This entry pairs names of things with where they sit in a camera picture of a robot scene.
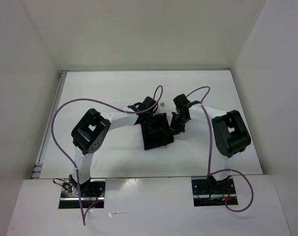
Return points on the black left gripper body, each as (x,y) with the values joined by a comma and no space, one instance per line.
(153,121)

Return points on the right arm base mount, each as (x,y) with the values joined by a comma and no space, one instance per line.
(208,193)

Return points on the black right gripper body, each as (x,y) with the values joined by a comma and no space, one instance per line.
(182,121)

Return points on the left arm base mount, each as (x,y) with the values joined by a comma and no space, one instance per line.
(93,195)

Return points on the black skirt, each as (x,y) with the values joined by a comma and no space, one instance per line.
(157,138)

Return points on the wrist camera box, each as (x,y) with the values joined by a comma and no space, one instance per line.
(148,102)
(181,102)

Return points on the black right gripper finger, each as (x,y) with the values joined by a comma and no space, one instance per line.
(174,122)
(178,130)

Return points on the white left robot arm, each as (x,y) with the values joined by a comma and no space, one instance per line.
(89,134)

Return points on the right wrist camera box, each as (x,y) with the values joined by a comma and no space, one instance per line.
(181,102)

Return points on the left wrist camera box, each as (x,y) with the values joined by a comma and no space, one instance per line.
(148,102)

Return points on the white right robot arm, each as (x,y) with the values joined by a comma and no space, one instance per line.
(227,131)

